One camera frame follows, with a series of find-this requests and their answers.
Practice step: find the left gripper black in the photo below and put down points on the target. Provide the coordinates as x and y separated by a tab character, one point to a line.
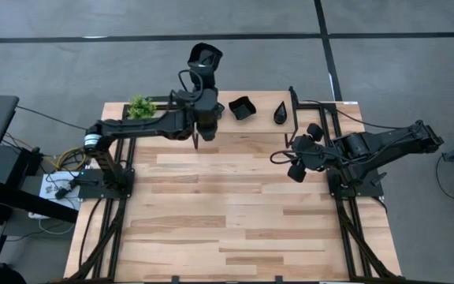
207	106

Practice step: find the white paper sheet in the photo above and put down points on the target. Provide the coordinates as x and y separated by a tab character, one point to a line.
51	189

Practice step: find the black square wavy mini plate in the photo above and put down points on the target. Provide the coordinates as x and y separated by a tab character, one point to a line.
243	108

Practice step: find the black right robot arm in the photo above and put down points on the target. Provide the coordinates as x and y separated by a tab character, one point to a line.
384	146

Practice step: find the wooden shelf with black legs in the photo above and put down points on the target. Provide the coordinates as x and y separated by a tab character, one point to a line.
258	122

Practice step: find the black computer tower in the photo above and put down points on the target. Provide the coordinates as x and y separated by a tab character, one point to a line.
4	169

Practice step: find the green plant in white pot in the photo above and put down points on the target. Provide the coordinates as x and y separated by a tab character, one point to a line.
142	107

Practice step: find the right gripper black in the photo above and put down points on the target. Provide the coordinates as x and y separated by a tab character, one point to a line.
309	155

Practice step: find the black teardrop mini plate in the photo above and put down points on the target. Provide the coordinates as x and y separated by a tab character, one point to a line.
280	114

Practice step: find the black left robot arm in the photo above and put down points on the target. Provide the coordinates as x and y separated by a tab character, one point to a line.
144	126

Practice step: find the black leaf-shaped mini plate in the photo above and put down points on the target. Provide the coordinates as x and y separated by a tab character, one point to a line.
211	51

